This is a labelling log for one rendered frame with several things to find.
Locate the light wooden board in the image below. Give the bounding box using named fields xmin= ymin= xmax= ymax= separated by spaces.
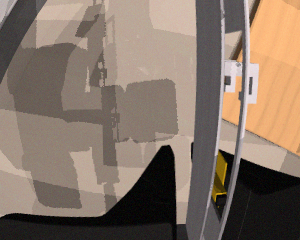
xmin=222 ymin=0 xmax=300 ymax=156

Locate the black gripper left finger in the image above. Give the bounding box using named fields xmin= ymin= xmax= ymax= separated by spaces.
xmin=0 ymin=144 xmax=177 ymax=240

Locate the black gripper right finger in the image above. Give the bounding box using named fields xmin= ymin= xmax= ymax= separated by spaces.
xmin=218 ymin=149 xmax=300 ymax=240

